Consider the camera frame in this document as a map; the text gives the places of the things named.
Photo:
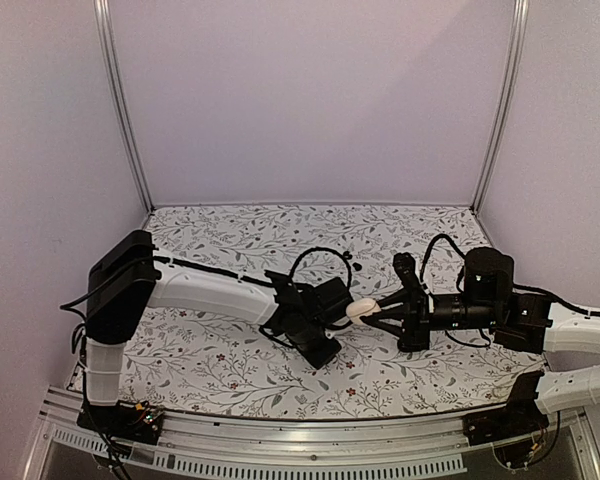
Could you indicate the floral patterned table mat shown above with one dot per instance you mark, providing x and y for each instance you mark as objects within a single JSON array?
[{"x": 201, "y": 362}]

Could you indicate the left aluminium frame post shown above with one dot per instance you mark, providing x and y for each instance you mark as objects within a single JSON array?
[{"x": 113, "y": 72}]

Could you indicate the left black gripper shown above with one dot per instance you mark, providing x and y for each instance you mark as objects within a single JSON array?
[{"x": 323, "y": 359}]

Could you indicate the front aluminium rail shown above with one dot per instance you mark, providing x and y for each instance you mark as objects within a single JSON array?
[{"x": 200, "y": 446}]

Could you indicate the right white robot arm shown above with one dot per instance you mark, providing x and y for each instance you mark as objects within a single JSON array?
[{"x": 519, "y": 318}]

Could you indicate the white earbud charging case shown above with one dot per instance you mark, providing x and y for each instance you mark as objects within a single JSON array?
[{"x": 363, "y": 307}]

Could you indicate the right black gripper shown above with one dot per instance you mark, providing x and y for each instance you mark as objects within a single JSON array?
[{"x": 415, "y": 316}]

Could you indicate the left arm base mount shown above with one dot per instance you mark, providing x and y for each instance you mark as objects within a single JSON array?
[{"x": 140, "y": 422}]

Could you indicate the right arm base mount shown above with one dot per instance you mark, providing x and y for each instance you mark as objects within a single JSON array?
[{"x": 518, "y": 431}]

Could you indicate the aluminium frame post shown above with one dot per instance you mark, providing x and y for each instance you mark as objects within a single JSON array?
[
  {"x": 512, "y": 65},
  {"x": 113, "y": 72}
]

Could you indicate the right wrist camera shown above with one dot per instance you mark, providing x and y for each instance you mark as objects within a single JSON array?
[{"x": 404, "y": 265}]

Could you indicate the right aluminium frame post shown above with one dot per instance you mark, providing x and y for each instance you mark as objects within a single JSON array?
[{"x": 512, "y": 65}]

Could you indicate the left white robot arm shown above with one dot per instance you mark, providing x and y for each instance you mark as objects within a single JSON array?
[{"x": 136, "y": 275}]

